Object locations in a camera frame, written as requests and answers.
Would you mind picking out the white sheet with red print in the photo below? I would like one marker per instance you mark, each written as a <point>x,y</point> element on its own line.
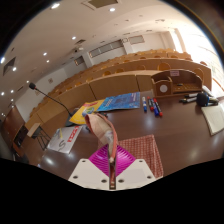
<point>66,138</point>

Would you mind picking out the ceiling projector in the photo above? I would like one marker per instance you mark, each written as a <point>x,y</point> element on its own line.
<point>79,49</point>

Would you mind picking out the red marker pen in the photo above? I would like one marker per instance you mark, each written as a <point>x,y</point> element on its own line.
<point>158,107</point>
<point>150,104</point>

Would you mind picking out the black handheld microphone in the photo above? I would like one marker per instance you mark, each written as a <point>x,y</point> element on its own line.
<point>204,99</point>

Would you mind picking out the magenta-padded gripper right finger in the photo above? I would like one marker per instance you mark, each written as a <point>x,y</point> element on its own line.
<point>136,171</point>

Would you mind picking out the blue booklet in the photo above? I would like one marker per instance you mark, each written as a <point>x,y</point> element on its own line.
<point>121,101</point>

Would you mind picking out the yellow booklet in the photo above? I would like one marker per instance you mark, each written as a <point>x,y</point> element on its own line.
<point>85,111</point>

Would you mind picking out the recessed ceiling lights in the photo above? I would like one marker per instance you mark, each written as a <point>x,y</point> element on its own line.
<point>55,5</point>

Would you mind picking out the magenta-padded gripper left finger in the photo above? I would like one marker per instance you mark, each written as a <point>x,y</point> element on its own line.
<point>90,171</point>

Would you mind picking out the wooden desk organizer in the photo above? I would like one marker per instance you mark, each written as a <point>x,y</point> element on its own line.
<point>176,83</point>

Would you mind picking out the blue marker pen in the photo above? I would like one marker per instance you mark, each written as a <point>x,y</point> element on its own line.
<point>144,104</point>
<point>155,109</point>

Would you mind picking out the white book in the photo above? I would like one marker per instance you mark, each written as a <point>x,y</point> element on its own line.
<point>215,118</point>

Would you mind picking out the red white patterned towel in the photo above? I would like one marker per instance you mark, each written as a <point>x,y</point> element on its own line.
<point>140,150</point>

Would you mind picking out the small side desk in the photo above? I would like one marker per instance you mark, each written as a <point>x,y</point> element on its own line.
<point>37,133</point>

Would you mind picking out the black marker pen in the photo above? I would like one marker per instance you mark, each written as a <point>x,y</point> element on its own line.
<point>188,99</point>

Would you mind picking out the black gooseneck microphone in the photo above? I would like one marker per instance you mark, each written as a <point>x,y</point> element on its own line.
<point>50,98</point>

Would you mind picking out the wooden lecture hall seat rows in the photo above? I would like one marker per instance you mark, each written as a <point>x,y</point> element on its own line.
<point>113,83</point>

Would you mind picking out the ceiling air vent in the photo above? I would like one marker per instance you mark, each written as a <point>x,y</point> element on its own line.
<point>100,3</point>

